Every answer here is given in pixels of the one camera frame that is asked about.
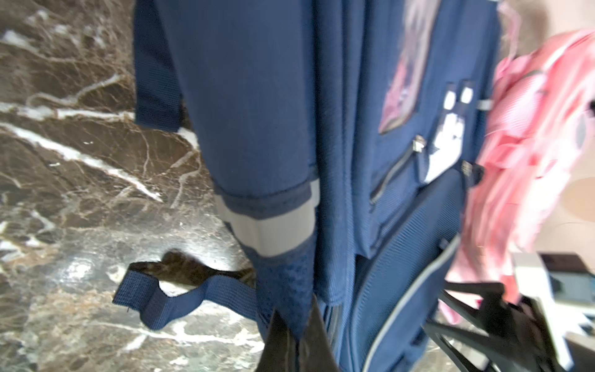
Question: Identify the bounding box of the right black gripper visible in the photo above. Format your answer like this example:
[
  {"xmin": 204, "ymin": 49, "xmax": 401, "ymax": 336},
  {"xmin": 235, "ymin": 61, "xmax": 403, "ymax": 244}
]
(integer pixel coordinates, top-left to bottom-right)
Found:
[{"xmin": 423, "ymin": 282, "xmax": 562, "ymax": 372}]

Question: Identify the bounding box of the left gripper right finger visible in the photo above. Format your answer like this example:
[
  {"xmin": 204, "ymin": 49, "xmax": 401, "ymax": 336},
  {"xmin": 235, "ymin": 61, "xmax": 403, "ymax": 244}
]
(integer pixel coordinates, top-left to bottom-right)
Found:
[{"xmin": 299, "ymin": 297, "xmax": 339, "ymax": 372}]

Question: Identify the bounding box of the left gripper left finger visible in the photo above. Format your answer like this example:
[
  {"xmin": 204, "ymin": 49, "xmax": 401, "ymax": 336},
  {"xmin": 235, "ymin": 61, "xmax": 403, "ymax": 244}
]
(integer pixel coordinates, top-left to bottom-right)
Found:
[{"xmin": 255, "ymin": 311, "xmax": 298, "ymax": 372}]

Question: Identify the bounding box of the pink backpack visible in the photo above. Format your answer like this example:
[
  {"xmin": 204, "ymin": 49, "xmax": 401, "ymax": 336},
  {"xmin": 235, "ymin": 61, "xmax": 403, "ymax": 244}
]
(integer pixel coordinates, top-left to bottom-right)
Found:
[{"xmin": 446, "ymin": 29, "xmax": 594, "ymax": 302}]

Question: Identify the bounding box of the navy blue backpack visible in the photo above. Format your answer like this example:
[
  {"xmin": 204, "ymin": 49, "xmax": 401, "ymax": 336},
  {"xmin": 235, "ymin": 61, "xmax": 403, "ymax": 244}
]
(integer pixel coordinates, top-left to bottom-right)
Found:
[{"xmin": 113, "ymin": 1, "xmax": 501, "ymax": 371}]

